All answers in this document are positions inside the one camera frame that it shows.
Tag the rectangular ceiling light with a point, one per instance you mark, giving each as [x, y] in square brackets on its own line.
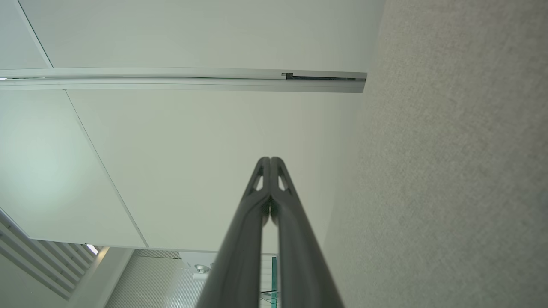
[92, 249]

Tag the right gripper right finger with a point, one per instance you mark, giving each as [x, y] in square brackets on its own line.
[304, 273]

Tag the white slatted ceiling louver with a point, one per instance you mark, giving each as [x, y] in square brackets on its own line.
[38, 261]

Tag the white ceiling rail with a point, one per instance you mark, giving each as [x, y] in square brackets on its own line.
[171, 83]

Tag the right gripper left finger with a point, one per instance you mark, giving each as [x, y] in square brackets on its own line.
[239, 265]

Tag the round ceiling spot lamp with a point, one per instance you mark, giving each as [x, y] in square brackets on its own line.
[201, 269]

